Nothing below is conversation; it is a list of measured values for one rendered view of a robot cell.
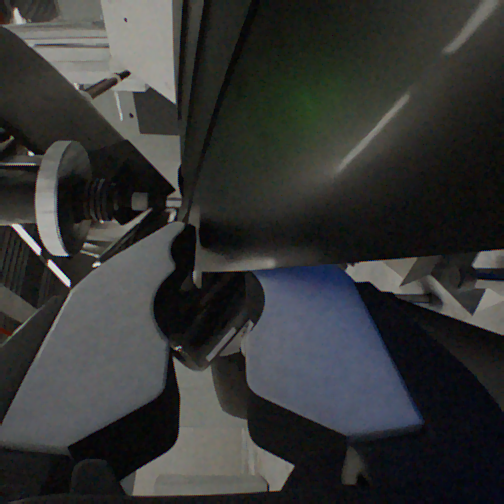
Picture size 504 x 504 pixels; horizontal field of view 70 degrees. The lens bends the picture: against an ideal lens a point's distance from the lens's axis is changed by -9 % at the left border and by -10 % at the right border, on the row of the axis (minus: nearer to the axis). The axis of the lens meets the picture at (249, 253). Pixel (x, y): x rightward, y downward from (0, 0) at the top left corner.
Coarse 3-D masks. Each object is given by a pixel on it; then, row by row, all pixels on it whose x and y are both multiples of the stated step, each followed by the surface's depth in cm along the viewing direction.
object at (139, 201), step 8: (136, 192) 23; (120, 200) 23; (128, 200) 23; (136, 200) 23; (144, 200) 23; (152, 200) 23; (160, 200) 23; (168, 200) 23; (176, 200) 23; (136, 208) 23; (144, 208) 23; (176, 208) 24
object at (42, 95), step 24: (0, 48) 31; (24, 48) 35; (0, 72) 28; (24, 72) 31; (48, 72) 35; (0, 96) 26; (24, 96) 29; (48, 96) 31; (72, 96) 35; (0, 120) 24; (24, 120) 27; (48, 120) 29; (72, 120) 32; (96, 120) 34; (24, 144) 25; (48, 144) 27; (96, 144) 32
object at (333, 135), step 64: (192, 0) 8; (256, 0) 5; (320, 0) 4; (384, 0) 3; (448, 0) 3; (192, 64) 9; (256, 64) 6; (320, 64) 4; (384, 64) 3; (448, 64) 3; (192, 128) 11; (256, 128) 6; (320, 128) 5; (384, 128) 4; (448, 128) 3; (192, 192) 13; (256, 192) 7; (320, 192) 5; (384, 192) 4; (448, 192) 3; (256, 256) 8; (320, 256) 6; (384, 256) 4
